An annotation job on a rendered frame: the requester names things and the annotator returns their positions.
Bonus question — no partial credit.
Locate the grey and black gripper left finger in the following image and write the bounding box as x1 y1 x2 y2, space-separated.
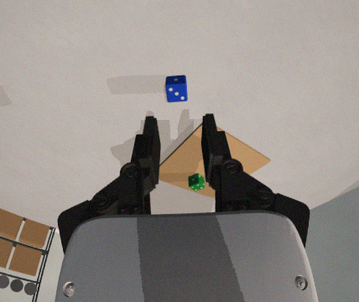
58 116 161 255

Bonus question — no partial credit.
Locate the green die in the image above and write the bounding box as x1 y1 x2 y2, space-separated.
188 173 205 191

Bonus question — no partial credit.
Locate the tan square mat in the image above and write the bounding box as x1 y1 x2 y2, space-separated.
159 123 271 198

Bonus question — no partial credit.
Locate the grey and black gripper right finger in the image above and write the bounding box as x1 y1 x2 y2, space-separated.
201 113 310 248

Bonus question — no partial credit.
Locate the blue die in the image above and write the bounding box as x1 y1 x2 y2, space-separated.
165 75 188 102

